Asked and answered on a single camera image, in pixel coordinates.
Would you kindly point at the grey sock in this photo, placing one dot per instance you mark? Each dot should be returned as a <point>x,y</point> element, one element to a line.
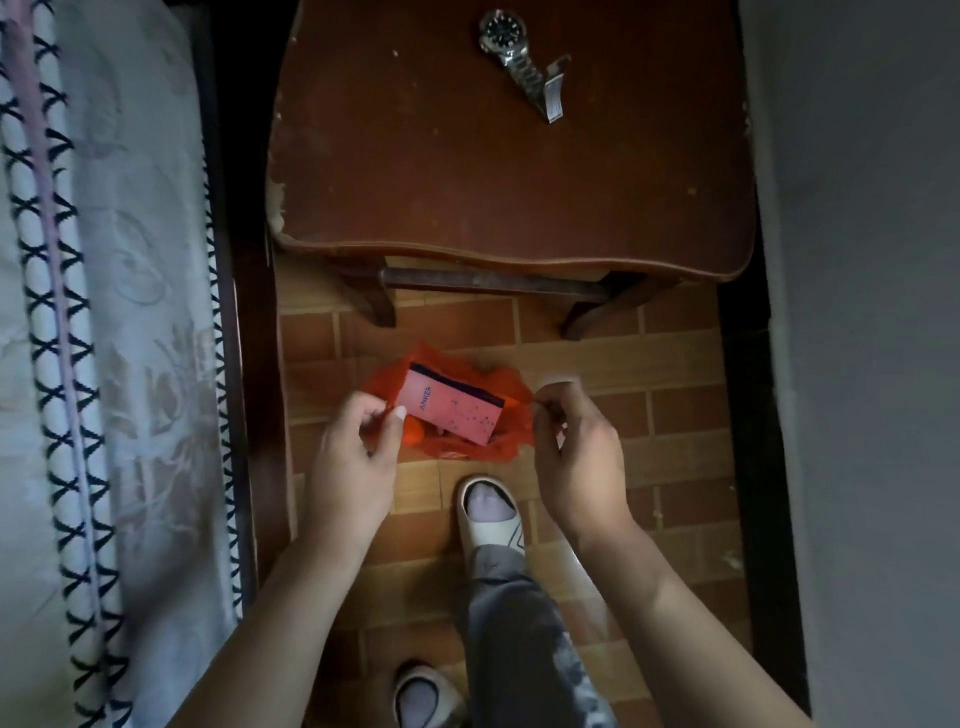
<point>489,504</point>
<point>417,703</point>

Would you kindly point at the white and blue box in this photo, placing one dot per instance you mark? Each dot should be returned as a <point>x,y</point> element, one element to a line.
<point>455,405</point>

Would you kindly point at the orange plastic bag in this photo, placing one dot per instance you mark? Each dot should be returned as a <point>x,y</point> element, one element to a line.
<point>517,409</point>

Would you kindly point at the person's left forearm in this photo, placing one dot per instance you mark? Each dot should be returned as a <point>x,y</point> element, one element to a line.
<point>277,637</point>

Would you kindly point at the person's right forearm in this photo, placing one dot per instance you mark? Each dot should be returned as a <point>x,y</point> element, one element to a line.
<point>675,637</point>

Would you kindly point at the white patterned mattress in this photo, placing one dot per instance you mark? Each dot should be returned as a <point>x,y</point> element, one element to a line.
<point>97,360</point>

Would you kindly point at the person's left thumb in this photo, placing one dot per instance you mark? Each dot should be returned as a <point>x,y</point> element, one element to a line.
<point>390,435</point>

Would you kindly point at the person's left hand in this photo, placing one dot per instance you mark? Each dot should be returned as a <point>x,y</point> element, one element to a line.
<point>351,480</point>

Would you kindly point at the dark wooden bed frame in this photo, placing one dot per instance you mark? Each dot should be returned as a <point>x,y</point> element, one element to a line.
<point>251,337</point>

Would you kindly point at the grey trouser leg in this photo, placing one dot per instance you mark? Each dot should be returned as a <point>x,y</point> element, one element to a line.
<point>525,645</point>

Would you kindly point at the person's right hand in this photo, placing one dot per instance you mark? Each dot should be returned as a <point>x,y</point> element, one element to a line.
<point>583,480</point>

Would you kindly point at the white slipper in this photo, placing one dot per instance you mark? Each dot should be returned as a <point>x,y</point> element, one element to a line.
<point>426,697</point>
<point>491,521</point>

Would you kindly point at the person's right thumb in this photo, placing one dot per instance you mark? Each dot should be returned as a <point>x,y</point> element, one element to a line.
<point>546,439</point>

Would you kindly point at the brown wooden side table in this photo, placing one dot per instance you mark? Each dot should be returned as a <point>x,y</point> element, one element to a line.
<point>510,142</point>

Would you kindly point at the silver metal wristwatch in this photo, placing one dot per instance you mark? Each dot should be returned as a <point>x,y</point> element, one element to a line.
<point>523,56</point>

